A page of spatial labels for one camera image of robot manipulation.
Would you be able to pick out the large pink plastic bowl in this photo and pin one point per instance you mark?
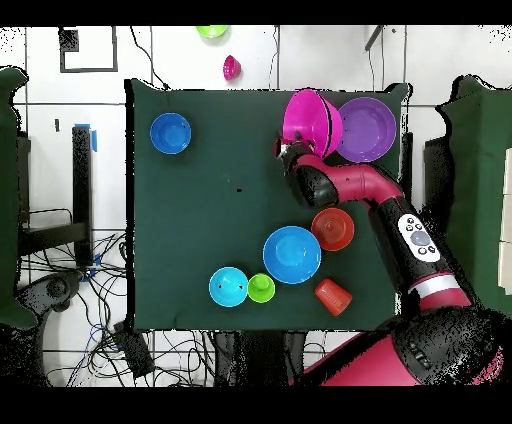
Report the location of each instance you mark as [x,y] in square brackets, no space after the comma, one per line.
[308,116]

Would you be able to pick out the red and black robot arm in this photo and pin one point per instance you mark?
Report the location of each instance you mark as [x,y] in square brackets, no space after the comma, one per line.
[360,182]

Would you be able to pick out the small magenta bowl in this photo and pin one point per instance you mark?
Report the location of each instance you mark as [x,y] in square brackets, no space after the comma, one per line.
[232,68]

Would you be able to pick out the green cloth side table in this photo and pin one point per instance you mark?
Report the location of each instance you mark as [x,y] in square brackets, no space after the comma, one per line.
[8,200]
[480,180]

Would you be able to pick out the large light blue bowl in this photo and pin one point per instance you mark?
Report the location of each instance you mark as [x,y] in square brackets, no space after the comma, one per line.
[292,256]

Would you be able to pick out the green bowl on floor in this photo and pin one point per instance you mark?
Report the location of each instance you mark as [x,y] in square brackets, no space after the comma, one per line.
[212,31]

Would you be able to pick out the white box stack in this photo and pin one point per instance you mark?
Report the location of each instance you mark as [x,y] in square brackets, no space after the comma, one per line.
[507,240]

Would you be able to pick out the large purple plastic bowl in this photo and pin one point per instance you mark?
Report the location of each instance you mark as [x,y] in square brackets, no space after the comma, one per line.
[370,130]

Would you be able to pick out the small dark blue bowl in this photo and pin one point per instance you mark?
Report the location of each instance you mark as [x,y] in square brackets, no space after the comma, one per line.
[170,133]

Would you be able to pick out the black metal stand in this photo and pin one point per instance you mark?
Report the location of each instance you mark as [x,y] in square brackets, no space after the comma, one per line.
[82,180]

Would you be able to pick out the orange plastic bowl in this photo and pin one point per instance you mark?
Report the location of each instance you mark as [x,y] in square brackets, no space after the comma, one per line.
[332,229]

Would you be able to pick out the dark green tablecloth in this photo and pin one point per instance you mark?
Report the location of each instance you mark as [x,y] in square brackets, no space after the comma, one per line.
[200,220]

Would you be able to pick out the small cyan ribbed bowl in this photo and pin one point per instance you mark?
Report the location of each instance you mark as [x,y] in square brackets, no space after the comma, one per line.
[228,287]

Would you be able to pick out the green plastic cup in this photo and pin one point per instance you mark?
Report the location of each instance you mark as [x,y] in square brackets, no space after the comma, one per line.
[261,288]

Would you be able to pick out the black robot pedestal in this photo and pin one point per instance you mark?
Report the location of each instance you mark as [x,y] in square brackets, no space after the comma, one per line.
[260,356]

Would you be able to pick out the orange plastic cup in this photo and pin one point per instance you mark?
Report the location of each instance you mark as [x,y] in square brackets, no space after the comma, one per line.
[334,298]

